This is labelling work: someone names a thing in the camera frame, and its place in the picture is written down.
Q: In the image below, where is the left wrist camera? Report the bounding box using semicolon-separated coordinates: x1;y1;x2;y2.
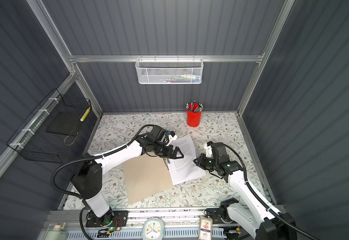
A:
150;126;177;145

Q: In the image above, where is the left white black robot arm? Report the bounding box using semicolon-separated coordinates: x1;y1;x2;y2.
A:
71;131;183;219

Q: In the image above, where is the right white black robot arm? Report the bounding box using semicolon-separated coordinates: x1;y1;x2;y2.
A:
193;154;297;240

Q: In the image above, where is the white glue bottle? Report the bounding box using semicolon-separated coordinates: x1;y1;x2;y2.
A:
44;223;68;240

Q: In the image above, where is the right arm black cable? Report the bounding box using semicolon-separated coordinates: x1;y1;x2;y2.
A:
222;143;320;240

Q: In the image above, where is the small card box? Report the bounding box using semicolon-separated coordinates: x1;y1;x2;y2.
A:
198;217;213;240

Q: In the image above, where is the black wire basket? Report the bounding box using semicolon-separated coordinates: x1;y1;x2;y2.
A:
7;90;92;164

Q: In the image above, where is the white wire mesh basket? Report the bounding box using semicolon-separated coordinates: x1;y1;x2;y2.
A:
135;60;204;85

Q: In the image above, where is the red pen cup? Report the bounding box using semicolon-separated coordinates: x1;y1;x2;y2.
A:
186;102;203;127

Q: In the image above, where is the yellow marker in basket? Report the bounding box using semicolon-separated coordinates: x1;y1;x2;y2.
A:
80;107;91;122

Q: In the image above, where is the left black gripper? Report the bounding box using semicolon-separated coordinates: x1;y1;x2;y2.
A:
153;142;184;160

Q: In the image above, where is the black notebook in basket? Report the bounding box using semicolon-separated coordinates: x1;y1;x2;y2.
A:
46;112;84;137

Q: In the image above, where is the brown kraft paper folder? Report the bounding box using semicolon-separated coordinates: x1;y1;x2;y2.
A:
122;155;174;205

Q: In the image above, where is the printed paper sheet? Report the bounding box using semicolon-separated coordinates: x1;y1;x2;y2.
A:
168;134;206;185

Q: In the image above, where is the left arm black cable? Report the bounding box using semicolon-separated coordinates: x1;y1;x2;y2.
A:
50;123;156;240

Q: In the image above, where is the white desk clock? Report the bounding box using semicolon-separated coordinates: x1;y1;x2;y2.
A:
142;218;165;240

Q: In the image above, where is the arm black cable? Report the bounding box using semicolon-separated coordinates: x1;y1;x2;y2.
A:
50;123;156;240
222;143;320;240

